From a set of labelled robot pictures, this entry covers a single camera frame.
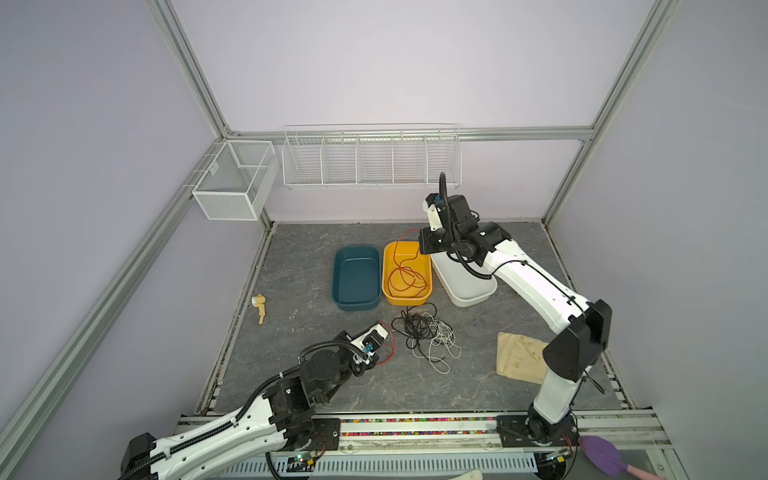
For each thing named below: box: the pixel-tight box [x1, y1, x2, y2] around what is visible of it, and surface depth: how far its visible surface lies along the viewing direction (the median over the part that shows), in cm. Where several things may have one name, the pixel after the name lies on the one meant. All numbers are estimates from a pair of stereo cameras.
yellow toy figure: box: [251, 294, 266, 325], surface depth 98 cm
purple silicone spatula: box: [578, 436, 663, 480], surface depth 72 cm
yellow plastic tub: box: [381, 241, 433, 307], surface depth 101 cm
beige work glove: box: [496, 332, 549, 385], surface depth 88 cm
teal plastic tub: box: [332, 245, 381, 311], surface depth 107 cm
